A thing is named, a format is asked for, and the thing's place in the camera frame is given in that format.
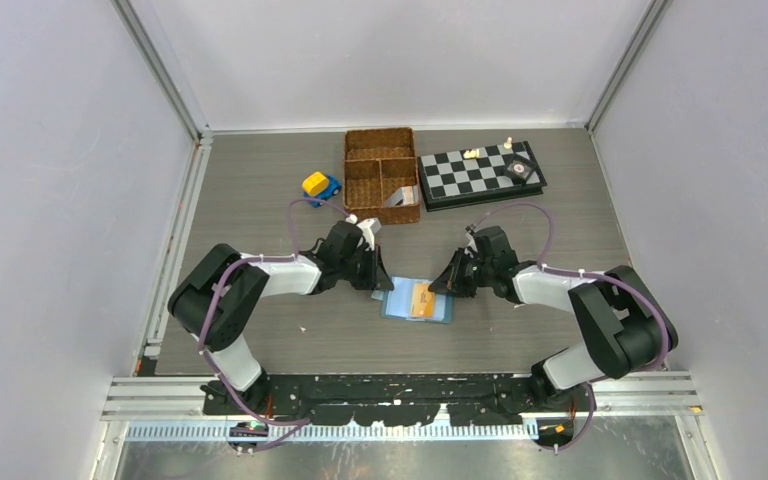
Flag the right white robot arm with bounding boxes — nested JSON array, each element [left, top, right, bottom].
[[429, 226, 678, 411]]

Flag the black square box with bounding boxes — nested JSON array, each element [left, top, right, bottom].
[[504, 159, 536, 184]]

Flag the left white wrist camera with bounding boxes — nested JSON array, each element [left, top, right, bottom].
[[345, 214, 382, 251]]

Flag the brown wicker basket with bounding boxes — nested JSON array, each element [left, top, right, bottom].
[[343, 127, 421, 225]]

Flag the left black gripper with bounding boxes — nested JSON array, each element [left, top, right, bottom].
[[337, 244, 392, 291]]

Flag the cards in basket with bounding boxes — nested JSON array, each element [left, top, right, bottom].
[[384, 185, 421, 208]]

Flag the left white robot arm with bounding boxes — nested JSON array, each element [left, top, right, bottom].
[[167, 217, 394, 414]]

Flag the blue card holder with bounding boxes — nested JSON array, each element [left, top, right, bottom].
[[371, 277, 454, 324]]

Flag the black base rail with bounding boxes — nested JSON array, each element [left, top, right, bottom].
[[201, 373, 590, 427]]

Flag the blue yellow toy car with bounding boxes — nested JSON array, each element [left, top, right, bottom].
[[301, 171, 342, 207]]

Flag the black white chessboard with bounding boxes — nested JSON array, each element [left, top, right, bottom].
[[417, 140, 547, 212]]

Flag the orange credit card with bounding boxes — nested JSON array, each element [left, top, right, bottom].
[[409, 282, 436, 319]]

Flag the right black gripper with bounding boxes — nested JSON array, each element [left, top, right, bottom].
[[429, 247, 495, 299]]

